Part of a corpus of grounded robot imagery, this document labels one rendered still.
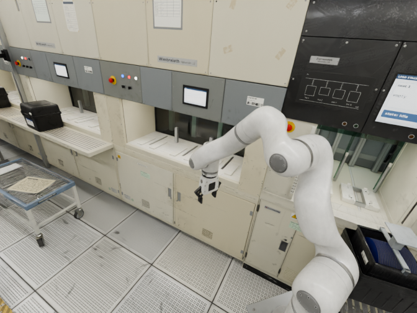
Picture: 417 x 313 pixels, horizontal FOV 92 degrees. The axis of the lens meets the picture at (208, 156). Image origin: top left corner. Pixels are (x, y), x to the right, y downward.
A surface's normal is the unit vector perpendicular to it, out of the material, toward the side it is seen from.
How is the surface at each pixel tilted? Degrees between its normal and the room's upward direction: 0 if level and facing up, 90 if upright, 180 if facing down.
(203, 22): 90
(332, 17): 90
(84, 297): 0
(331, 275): 3
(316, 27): 90
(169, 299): 0
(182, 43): 90
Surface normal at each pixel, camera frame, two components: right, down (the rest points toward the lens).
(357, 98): -0.47, 0.38
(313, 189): -0.40, -0.59
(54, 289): 0.08, -0.88
